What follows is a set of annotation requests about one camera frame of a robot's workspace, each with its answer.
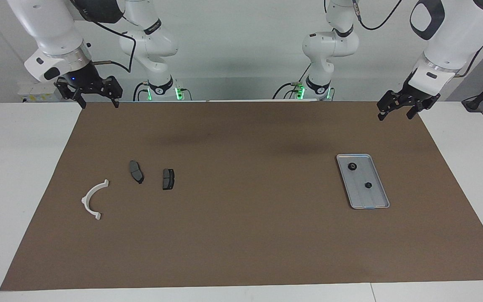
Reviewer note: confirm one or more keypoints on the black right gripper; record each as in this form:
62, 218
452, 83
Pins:
90, 84

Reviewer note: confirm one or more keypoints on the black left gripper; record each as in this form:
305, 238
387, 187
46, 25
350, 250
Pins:
411, 100

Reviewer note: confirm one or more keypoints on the large black bearing gear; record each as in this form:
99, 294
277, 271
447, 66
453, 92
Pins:
352, 166

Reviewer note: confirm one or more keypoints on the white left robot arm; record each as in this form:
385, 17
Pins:
447, 29

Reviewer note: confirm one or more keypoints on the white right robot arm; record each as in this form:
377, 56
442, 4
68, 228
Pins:
48, 25

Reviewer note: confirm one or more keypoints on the silver metal tray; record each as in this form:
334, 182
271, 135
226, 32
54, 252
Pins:
371, 197

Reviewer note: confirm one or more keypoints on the white power strip box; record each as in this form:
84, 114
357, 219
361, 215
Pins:
36, 93

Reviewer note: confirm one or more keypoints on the elongated grey brake pad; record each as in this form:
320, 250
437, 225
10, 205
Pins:
136, 172

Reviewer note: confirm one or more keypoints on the rectangular grey brake pad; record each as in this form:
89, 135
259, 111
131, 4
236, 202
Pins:
168, 179

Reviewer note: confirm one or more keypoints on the brown table mat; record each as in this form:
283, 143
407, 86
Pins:
241, 235

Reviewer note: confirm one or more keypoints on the white curved plastic bracket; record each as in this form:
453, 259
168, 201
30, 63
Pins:
87, 197

